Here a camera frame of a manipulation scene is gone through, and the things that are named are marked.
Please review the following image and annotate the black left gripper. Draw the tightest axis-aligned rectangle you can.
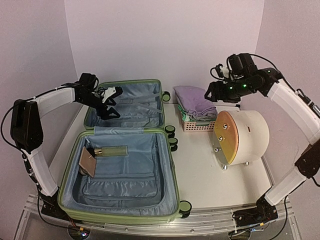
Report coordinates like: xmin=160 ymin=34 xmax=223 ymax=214
xmin=77 ymin=91 xmax=121 ymax=120

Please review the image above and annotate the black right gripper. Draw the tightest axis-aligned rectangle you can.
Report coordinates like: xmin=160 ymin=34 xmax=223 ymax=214
xmin=205 ymin=74 xmax=260 ymax=103

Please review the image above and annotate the purple garment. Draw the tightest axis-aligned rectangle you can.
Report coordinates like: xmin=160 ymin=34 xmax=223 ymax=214
xmin=173 ymin=86 xmax=217 ymax=116

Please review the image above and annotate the green tie-dye garment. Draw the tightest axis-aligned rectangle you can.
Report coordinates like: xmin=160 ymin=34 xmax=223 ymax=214
xmin=177 ymin=105 xmax=218 ymax=122

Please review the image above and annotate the translucent green bottle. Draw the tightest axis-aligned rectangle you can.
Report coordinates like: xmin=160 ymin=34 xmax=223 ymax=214
xmin=94 ymin=146 xmax=129 ymax=157

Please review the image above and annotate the green hard-shell suitcase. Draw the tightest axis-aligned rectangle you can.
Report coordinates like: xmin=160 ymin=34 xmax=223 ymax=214
xmin=57 ymin=79 xmax=192 ymax=224

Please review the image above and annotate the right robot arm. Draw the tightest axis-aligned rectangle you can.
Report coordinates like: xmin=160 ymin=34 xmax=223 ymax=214
xmin=204 ymin=53 xmax=320 ymax=227

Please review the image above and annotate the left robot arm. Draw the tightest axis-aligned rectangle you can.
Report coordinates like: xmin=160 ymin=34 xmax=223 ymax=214
xmin=7 ymin=73 xmax=123 ymax=220

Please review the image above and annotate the small black round object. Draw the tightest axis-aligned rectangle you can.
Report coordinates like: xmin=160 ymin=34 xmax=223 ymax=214
xmin=86 ymin=147 xmax=96 ymax=158

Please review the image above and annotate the pink perforated plastic basket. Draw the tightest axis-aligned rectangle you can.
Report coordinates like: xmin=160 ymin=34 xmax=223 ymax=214
xmin=179 ymin=112 xmax=216 ymax=133

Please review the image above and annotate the white cylindrical container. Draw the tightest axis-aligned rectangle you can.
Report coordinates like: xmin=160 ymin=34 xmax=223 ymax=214
xmin=212 ymin=110 xmax=270 ymax=171

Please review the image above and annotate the brown card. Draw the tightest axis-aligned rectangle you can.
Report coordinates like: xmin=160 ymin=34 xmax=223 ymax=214
xmin=78 ymin=147 xmax=97 ymax=178

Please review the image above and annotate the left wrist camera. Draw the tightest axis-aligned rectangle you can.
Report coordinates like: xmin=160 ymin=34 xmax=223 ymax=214
xmin=101 ymin=86 xmax=123 ymax=103

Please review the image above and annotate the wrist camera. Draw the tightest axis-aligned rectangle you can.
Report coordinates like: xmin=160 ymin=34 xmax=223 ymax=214
xmin=101 ymin=86 xmax=123 ymax=103
xmin=214 ymin=63 xmax=230 ymax=82

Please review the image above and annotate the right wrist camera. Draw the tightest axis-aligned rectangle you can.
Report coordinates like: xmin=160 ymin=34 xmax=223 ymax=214
xmin=214 ymin=63 xmax=230 ymax=82

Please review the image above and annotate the black camera cable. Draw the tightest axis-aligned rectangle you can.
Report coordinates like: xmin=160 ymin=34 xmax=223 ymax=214
xmin=249 ymin=53 xmax=316 ymax=108

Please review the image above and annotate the curved aluminium rail base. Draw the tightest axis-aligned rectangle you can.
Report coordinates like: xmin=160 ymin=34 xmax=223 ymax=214
xmin=13 ymin=194 xmax=302 ymax=240

